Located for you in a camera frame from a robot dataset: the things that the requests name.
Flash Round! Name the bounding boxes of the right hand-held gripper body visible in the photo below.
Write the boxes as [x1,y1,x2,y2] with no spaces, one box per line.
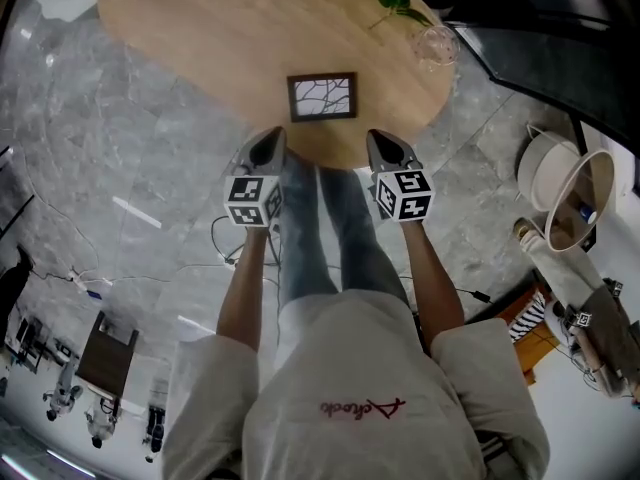
[372,159,436,224]

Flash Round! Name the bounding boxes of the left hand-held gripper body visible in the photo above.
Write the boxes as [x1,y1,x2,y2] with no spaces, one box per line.
[223,162,285,228]

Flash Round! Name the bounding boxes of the dark framed picture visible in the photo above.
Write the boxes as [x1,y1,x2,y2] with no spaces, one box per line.
[286,71,359,124]

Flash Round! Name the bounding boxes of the person's right forearm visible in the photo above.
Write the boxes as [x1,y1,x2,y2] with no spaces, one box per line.
[399,217,466,342]

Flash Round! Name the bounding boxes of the person's left forearm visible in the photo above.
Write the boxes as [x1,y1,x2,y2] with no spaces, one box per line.
[215,223,274,352]

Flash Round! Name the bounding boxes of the round wooden table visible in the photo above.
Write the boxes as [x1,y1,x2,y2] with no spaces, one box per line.
[97,0,456,170]

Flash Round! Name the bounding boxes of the person's blue jeans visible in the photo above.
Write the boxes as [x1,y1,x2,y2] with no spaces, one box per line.
[277,150,411,314]

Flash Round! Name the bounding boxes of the clear glass cup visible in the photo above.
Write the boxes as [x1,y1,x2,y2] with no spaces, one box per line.
[417,25,460,68]

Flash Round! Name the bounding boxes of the white round side table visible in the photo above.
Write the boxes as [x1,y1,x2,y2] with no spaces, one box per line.
[514,123,616,255]

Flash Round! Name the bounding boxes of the striped cushion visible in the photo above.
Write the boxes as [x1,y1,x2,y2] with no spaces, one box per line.
[507,291,549,344]

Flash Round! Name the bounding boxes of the person's white shirt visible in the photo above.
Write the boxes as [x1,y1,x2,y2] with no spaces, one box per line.
[162,287,551,480]

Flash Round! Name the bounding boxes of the orange wooden box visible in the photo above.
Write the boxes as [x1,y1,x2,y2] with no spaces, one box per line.
[494,282,564,387]

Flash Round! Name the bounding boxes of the brown wooden cabinet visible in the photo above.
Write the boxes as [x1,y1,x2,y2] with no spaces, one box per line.
[74,310,140,399]

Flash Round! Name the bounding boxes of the black striped waist bag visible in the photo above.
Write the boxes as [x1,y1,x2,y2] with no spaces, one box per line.
[474,432,506,469]

